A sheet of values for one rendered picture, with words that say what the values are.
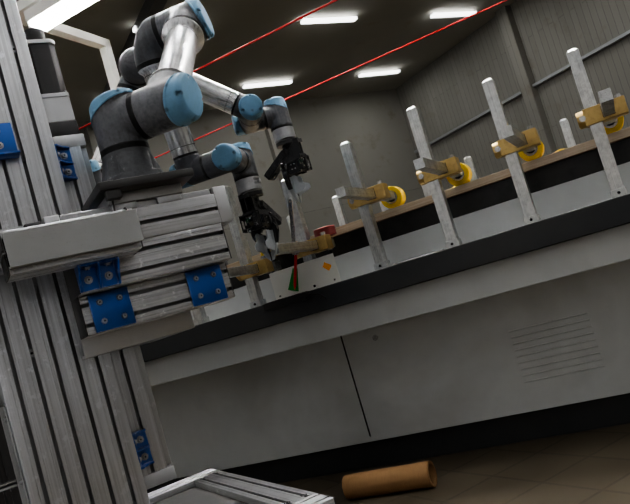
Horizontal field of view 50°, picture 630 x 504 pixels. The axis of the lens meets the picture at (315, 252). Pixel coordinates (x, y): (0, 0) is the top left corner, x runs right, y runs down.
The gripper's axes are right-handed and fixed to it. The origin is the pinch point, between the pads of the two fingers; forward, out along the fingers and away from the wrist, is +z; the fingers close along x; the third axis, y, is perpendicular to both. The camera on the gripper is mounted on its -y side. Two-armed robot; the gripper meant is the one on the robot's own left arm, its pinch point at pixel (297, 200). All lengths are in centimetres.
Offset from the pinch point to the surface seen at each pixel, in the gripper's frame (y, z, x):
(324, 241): 3.0, 15.8, 5.4
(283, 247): 0.2, 15.9, -19.9
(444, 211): 45.3, 18.8, 6.2
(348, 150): 20.5, -10.8, 6.1
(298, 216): -4.1, 4.5, 6.1
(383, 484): 4, 96, -6
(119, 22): -503, -471, 638
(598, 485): 69, 100, -20
